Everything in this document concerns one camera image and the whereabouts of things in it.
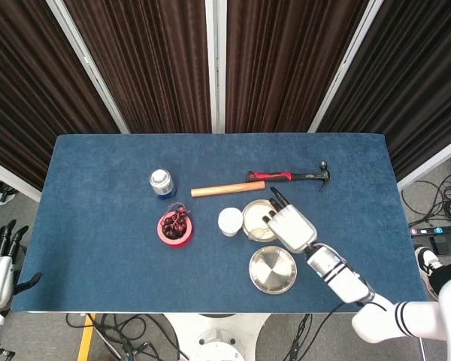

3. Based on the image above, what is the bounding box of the blue silver soda can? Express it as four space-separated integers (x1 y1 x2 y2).
149 169 177 202

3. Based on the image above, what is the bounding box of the dark red grape bunch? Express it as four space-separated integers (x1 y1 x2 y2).
161 202 191 239

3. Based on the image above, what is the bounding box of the black foot pedal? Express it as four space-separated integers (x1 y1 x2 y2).
413 232 451 260

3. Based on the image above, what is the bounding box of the black white sneaker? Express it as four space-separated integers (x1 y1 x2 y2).
414 246 444 298

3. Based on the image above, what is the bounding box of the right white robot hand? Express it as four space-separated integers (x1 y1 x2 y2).
262 187 319 253

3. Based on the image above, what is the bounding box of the dark brown pleated curtain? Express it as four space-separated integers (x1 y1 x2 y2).
0 0 121 191
317 0 451 181
63 0 212 135
225 0 370 135

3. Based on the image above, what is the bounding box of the black floor cable bundle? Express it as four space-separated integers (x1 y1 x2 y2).
285 313 313 361
65 312 191 361
401 150 451 226

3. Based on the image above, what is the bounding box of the steel bowl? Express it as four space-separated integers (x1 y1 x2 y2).
241 199 283 242

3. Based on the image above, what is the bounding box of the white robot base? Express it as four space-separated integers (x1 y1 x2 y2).
161 312 279 361

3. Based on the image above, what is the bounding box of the yellow floor tape strip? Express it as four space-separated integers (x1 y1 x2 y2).
77 314 97 361

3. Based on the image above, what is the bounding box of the red black claw hammer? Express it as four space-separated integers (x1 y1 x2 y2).
246 160 332 193

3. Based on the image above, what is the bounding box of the white paper cup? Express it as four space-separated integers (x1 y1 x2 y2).
217 207 244 238

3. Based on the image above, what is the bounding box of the white partition frame post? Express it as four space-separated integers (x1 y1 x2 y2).
204 0 227 135
46 0 132 135
307 0 385 133

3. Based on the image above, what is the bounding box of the wooden rolling pin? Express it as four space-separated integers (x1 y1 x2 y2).
190 180 267 198

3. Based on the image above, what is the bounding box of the empty steel plate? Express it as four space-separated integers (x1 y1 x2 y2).
248 245 298 295

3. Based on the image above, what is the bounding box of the white partition frame rail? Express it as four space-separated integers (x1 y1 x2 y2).
0 155 43 203
396 141 451 192

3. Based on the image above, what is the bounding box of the red tape roll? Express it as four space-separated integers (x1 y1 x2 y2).
156 210 195 247

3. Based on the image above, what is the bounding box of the blue table cloth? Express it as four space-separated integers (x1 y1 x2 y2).
10 133 429 314

